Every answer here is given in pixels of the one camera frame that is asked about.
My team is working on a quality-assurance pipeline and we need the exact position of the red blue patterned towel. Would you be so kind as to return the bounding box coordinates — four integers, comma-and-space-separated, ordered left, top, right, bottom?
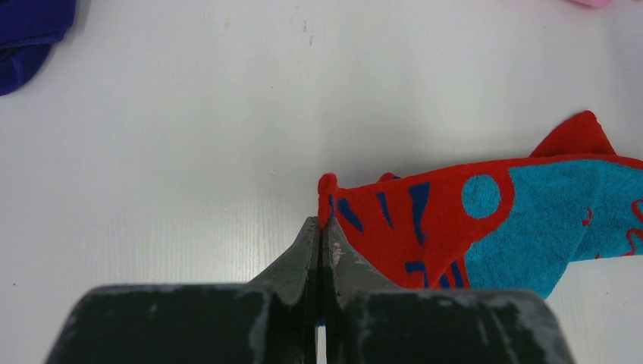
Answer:
318, 111, 642, 297

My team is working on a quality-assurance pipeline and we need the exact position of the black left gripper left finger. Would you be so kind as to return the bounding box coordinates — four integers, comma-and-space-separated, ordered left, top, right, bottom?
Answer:
46, 217, 320, 363

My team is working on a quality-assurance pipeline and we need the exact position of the crumpled pink cloth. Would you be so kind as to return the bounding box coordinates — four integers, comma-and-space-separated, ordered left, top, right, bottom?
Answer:
573, 0, 613, 8

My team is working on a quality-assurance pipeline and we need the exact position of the purple crumpled cloth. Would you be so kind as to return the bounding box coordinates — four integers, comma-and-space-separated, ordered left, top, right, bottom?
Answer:
1, 0, 77, 96

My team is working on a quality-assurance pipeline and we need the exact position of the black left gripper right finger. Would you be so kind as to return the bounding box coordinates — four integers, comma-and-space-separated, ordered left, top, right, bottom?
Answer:
321, 218, 574, 363

